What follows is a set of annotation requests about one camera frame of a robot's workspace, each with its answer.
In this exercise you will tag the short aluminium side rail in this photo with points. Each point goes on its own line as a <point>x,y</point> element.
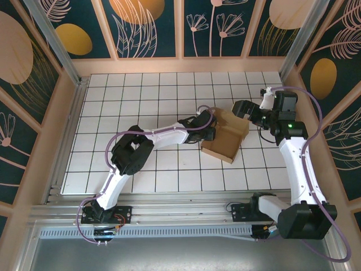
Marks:
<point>70,127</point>

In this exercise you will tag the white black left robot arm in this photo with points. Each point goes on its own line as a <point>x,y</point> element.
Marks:
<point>166,135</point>

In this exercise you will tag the grey metal sheet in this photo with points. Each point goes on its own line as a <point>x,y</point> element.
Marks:
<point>180,255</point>

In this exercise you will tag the small green circuit board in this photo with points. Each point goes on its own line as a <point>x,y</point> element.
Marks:
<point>268,230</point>
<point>105,232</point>

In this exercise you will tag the aluminium frame post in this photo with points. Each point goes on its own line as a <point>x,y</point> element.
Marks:
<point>304,36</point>
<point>53,39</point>

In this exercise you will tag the long aluminium mounting rail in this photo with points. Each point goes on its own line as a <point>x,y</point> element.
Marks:
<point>180,210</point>

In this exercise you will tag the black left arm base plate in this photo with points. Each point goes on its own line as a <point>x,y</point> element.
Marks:
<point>125,213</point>

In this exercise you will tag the brown cardboard box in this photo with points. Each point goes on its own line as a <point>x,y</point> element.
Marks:
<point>222,144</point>

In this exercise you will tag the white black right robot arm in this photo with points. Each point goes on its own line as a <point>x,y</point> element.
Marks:
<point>296,169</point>

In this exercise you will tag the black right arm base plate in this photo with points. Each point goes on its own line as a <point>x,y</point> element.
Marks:
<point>239,211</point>

